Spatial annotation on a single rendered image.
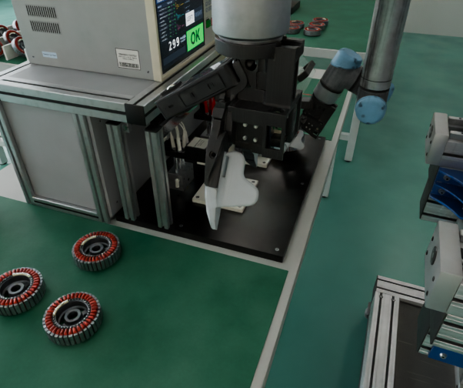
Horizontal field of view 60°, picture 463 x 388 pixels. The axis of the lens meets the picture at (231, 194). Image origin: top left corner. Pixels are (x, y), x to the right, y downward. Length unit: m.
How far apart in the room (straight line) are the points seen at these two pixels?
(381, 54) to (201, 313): 0.73
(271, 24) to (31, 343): 0.76
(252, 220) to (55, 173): 0.54
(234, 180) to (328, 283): 1.58
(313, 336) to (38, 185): 1.20
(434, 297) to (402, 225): 1.69
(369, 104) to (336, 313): 1.07
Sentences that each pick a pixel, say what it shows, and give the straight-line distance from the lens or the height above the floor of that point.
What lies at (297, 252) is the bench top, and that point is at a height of 0.75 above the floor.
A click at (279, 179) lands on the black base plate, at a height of 0.77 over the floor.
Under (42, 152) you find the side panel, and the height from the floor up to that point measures 0.93.
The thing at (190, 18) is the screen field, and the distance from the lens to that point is 1.11.
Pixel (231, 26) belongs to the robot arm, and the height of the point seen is 1.37.
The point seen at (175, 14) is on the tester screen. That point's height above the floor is 1.24.
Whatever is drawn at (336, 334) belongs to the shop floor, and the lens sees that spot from 1.82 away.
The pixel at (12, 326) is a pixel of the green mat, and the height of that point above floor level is 0.75.
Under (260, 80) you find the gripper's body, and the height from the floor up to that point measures 1.31.
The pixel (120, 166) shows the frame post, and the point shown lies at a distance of 1.02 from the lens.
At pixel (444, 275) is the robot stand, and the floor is 0.98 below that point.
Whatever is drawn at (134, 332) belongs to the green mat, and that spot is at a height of 0.75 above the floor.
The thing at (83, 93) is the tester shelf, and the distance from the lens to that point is 0.97.
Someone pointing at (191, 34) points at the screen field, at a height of 1.18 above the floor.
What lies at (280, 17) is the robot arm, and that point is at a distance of 0.39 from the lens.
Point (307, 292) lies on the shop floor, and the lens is 1.93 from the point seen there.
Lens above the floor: 1.46
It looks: 36 degrees down
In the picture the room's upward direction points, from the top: straight up
